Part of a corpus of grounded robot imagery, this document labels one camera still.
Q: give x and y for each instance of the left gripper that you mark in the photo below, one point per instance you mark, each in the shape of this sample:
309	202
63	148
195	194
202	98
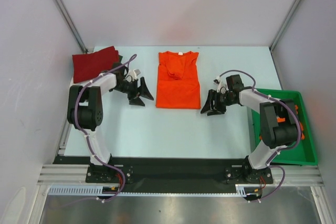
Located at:
142	91

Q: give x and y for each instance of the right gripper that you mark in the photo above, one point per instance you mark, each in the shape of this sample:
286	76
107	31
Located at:
216	100

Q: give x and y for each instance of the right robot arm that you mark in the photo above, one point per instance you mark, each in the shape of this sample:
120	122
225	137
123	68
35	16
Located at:
279	125

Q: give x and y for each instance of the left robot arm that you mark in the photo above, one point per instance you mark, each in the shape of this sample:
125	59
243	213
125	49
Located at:
85	113

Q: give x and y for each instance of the folded dark green t-shirt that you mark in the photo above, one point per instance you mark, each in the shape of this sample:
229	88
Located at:
120	59

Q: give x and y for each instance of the folded red t-shirt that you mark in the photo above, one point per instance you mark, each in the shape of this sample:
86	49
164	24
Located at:
88	66

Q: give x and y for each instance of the green plastic bin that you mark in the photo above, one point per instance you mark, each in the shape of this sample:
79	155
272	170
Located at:
305	152

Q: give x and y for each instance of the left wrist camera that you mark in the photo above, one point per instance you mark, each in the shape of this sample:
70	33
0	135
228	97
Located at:
135	73

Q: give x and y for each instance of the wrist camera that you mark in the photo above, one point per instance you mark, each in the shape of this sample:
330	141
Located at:
135	73
221	86

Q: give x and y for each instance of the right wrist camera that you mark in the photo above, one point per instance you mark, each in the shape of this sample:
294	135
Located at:
221	86

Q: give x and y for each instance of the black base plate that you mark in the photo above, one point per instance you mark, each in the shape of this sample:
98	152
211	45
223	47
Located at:
170	175

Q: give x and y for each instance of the grey cable duct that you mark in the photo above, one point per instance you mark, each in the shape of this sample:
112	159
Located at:
73	190

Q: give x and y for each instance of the aluminium frame rail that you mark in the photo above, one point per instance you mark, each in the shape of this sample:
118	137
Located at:
62	174

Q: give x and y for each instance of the left corner frame post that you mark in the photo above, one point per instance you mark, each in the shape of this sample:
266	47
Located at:
71	25

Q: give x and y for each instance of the corner frame post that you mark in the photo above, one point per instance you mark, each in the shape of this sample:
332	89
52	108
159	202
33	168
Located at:
285	24
71	25

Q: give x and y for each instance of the right corner frame post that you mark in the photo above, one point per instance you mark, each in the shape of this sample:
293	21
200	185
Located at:
285	24

